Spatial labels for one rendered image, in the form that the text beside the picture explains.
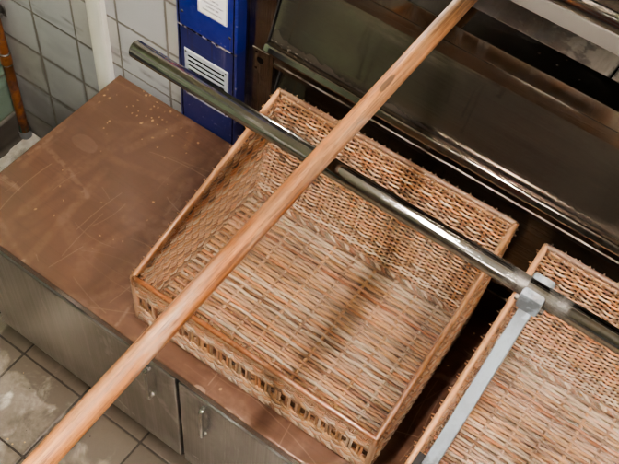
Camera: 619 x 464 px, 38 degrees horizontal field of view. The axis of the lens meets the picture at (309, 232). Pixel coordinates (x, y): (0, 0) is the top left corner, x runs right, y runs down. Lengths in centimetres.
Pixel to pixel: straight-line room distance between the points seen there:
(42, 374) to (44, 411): 11
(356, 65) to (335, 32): 7
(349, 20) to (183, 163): 57
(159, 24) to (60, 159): 37
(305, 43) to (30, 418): 121
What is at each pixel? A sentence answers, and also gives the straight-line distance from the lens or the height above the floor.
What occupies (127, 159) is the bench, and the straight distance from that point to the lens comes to 209.
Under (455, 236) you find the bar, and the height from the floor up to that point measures 117.
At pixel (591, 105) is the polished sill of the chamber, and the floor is 117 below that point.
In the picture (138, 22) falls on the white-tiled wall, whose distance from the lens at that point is 214.
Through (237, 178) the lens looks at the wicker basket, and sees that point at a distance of 189.
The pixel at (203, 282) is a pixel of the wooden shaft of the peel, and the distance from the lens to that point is 115.
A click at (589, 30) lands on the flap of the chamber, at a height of 141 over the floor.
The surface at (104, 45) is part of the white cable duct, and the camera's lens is 227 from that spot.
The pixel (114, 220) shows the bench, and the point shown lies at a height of 58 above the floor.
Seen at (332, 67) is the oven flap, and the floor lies 96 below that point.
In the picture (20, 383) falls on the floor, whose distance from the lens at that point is 248.
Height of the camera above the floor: 219
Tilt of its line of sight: 55 degrees down
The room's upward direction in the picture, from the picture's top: 8 degrees clockwise
